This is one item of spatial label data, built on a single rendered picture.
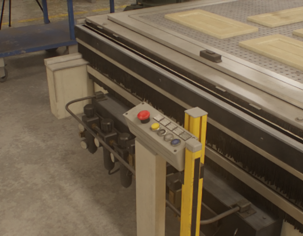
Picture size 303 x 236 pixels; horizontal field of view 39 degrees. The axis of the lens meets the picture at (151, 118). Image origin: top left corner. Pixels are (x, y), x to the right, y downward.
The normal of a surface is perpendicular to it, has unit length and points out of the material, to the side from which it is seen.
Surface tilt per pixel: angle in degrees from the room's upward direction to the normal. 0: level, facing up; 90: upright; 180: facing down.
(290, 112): 0
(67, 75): 90
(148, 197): 90
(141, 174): 90
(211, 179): 0
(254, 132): 90
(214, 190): 0
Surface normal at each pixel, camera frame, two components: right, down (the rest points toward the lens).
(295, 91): 0.00, -0.89
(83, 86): 0.54, 0.39
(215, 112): -0.84, 0.25
